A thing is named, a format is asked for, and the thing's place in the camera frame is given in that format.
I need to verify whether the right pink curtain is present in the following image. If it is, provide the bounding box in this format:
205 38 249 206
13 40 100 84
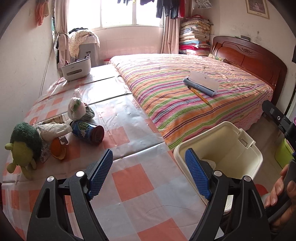
160 16 180 54

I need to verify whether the green plastic bin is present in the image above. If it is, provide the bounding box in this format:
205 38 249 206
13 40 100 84
275 138 294 168

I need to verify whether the blue cylindrical can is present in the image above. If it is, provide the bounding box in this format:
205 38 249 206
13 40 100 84
70 120 105 145

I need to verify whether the white desk organizer box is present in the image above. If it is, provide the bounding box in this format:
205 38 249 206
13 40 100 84
61 56 91 81

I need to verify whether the hanging clothes row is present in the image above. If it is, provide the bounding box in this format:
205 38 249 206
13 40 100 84
116 0 212 20

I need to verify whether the striped bed cover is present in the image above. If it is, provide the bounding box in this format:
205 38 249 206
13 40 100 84
109 54 273 149

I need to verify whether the wooden headboard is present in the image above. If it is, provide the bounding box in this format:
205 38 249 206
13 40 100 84
212 36 287 105

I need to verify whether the orange cloth on wall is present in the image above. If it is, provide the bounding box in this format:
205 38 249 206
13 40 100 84
35 0 50 26

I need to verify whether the pink curtain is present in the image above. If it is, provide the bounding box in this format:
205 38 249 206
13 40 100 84
160 16 180 54
54 0 70 68

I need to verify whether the floral cloth on cabinet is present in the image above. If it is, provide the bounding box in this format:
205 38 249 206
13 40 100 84
69 30 100 57

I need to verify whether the white knotted plastic bag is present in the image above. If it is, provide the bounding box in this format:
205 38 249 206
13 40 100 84
36 123 72 142

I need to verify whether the green wrapper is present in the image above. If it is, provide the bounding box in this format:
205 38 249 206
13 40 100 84
80 103 95 122

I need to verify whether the cream plastic trash bin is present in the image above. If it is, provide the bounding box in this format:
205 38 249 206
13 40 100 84
173 120 264 212

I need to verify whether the left pink curtain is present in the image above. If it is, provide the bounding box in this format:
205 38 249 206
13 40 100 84
54 0 70 68

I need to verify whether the person's right hand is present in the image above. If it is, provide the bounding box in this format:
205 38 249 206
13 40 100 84
264 164 296 230

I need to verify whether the checkered plastic tablecloth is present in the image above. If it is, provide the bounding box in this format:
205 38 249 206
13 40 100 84
2 66 205 240

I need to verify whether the green plush turtle toy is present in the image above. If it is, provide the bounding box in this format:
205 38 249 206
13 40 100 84
4 122 42 180

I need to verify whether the yellow pencil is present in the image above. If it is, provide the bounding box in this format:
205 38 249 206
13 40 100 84
187 86 211 106

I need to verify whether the stack of folded quilts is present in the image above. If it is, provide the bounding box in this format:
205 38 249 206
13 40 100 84
179 15 212 56

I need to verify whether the framed picture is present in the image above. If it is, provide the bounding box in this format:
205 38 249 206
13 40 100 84
245 0 269 19

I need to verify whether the orange peel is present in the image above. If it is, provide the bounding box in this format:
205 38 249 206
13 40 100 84
50 138 66 160

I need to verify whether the white green plastic bag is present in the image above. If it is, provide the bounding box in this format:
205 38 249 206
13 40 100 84
67 88 86 121

